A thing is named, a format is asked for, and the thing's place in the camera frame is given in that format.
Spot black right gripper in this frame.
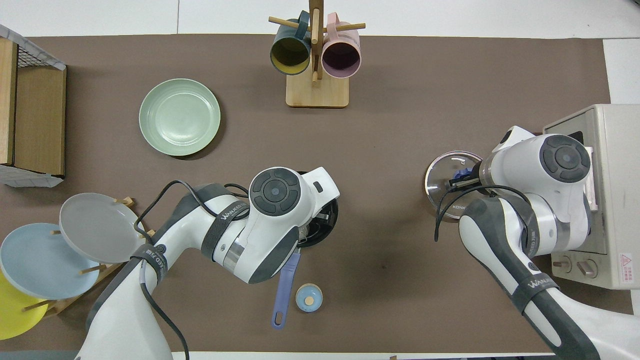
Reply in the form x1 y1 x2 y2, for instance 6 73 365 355
446 171 493 197

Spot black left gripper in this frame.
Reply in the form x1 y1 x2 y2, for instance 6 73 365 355
299 219 332 247

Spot glass lid with blue knob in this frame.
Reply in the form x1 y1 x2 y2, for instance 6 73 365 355
425 151 485 220

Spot light green plate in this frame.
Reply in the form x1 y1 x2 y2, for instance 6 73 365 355
139 78 221 157

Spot grey plate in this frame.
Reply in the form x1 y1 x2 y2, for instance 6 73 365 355
59 192 147 264

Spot wooden plate rack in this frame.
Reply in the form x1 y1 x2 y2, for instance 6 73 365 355
21 196 157 317

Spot light blue plate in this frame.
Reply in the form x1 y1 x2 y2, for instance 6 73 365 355
0 223 101 300

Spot yellow plate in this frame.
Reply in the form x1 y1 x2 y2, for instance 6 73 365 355
0 270 50 341

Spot dark blue saucepan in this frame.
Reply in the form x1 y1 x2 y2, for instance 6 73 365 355
271 171 340 330

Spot brown table mat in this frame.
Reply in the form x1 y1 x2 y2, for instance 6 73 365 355
0 34 634 354

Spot wooden mug tree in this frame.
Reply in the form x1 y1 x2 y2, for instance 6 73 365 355
268 0 367 109

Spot beige toaster oven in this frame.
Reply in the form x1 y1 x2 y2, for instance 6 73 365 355
543 104 640 290

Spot pink mug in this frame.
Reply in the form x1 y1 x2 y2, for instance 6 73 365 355
321 12 362 80

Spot dark teal mug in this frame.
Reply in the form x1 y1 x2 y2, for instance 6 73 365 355
270 11 314 76

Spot wooden shelf box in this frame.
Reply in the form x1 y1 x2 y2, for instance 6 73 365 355
0 39 67 177

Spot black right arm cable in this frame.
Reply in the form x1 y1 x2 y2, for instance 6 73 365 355
434 184 532 257

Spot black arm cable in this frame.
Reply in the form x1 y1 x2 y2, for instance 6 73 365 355
434 184 532 257
133 179 251 360

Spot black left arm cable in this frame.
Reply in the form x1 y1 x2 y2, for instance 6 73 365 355
133 179 251 360

